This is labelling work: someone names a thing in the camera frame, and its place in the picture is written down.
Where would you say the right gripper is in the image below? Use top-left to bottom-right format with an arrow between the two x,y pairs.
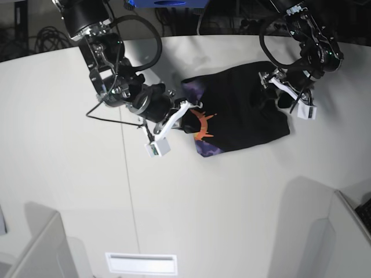
129,83 -> 203,139

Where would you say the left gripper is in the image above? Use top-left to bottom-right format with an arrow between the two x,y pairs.
259,68 -> 313,109

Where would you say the black T-shirt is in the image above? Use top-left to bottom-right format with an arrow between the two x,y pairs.
181,61 -> 290,158

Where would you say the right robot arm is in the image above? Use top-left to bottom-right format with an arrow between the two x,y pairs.
54,1 -> 202,142

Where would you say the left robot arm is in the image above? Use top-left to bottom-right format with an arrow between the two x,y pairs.
259,1 -> 344,110

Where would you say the black keyboard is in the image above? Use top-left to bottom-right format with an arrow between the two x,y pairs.
355,199 -> 371,232

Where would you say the white left bin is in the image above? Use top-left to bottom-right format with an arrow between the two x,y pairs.
1,202 -> 94,277

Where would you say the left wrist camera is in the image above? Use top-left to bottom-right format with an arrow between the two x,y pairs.
297,102 -> 317,120

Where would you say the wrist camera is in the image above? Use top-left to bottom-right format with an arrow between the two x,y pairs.
297,102 -> 317,120
145,138 -> 170,158

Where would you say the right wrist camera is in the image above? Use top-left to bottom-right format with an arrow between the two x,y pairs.
145,138 -> 170,158

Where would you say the coiled black cable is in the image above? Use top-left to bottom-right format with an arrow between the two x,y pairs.
34,26 -> 70,53

